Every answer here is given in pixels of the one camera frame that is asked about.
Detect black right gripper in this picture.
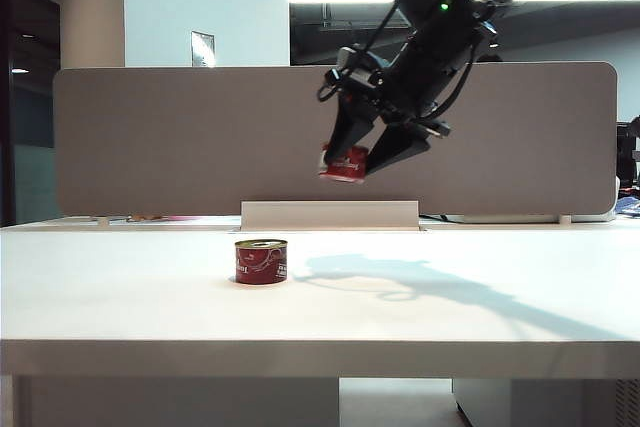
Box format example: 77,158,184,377
325,46,452,176

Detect red tomato paste can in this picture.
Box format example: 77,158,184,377
318,143,370,183
234,239,289,285

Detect white flat desk device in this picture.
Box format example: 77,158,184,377
444,211,619,225

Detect brown fabric desk divider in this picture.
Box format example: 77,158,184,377
52,62,618,218

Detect blue patterned cloth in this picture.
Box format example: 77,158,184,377
614,196,640,221

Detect white desk modesty panel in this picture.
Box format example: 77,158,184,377
14,376,341,427

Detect dark glass door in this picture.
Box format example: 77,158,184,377
0,0,61,228

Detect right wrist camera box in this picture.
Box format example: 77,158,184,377
317,44,390,103

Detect black looped gripper cable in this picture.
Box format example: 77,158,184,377
432,39,479,116

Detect thin black camera cable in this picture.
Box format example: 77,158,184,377
344,0,441,71

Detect framed wall poster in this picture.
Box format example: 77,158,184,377
190,30,217,69

